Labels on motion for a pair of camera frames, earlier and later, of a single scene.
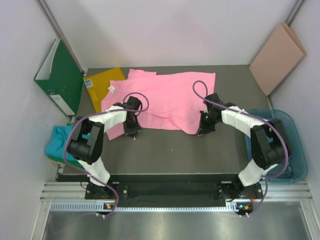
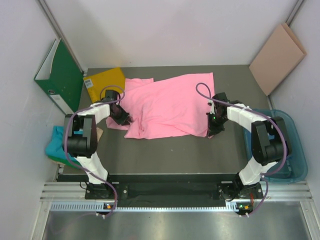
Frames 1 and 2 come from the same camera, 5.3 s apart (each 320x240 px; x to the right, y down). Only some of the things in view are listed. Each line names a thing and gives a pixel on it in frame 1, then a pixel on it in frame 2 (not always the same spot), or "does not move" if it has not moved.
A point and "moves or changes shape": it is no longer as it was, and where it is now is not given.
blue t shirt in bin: [248, 144] does not move
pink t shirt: [176, 101] moves or changes shape
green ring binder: [61, 78] does not move
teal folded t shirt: [56, 147] does not move
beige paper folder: [280, 55] does not move
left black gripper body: [131, 127] to [121, 116]
